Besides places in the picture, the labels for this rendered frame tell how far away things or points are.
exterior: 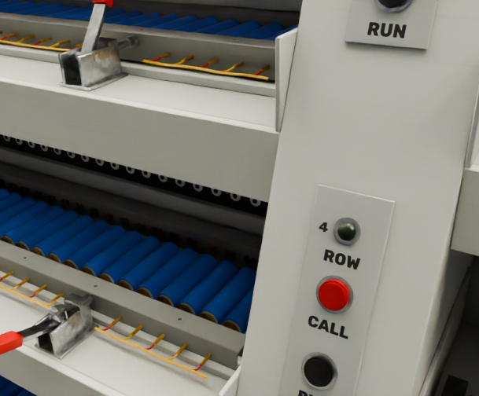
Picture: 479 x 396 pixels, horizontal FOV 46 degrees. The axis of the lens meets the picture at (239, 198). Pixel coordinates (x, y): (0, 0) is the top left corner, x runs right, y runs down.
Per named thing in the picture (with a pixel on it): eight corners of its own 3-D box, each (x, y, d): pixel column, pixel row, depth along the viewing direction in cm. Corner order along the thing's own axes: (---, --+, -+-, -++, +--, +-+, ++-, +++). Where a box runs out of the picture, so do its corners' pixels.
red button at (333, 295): (344, 315, 28) (349, 286, 28) (315, 306, 29) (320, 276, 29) (350, 310, 29) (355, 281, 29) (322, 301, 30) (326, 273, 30)
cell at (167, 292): (218, 273, 49) (174, 317, 44) (200, 268, 50) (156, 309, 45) (217, 256, 48) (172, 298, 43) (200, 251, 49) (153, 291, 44)
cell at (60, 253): (112, 238, 55) (63, 273, 50) (98, 233, 55) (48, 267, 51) (109, 221, 54) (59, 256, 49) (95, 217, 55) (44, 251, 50)
